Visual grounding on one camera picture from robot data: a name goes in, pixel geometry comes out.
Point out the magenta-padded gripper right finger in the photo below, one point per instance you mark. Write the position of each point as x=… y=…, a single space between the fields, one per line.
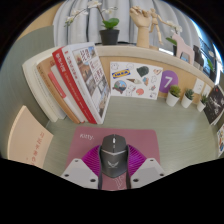
x=146 y=170

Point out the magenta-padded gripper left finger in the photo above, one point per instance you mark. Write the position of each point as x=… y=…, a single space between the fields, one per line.
x=80 y=171

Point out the dark grey computer mouse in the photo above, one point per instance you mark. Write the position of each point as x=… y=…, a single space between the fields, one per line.
x=113 y=156

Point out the pink mouse pad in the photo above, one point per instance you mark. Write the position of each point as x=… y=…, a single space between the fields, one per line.
x=143 y=140

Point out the peach booklet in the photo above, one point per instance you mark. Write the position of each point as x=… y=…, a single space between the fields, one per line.
x=28 y=136

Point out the brown cover book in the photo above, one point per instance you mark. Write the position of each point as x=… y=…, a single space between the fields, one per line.
x=53 y=90

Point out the white sticker sheet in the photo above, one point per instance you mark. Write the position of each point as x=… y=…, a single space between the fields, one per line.
x=135 y=80

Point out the red-white photo cover book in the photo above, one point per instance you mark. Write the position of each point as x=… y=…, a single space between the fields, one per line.
x=88 y=80

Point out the purple round number sign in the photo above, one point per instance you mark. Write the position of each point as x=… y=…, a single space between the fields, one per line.
x=168 y=80

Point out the black book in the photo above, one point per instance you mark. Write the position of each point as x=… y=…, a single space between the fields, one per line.
x=215 y=105

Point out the thick white book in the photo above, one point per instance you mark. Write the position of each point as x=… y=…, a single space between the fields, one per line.
x=36 y=85

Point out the dark wooden horse figure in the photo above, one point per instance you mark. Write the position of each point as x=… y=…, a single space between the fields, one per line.
x=198 y=56

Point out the pink wooden horse figure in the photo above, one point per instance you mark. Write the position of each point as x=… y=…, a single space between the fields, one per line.
x=183 y=48

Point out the wooden hand model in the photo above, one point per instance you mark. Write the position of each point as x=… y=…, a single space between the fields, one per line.
x=142 y=30

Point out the light grey curtain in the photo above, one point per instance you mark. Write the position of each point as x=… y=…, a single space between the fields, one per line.
x=83 y=26

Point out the wooden mannequin figure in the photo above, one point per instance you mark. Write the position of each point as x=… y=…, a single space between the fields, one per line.
x=155 y=21

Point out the white wall socket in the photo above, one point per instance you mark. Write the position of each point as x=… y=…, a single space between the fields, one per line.
x=208 y=90
x=199 y=86

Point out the window with dark frame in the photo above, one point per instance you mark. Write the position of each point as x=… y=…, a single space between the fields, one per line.
x=205 y=41

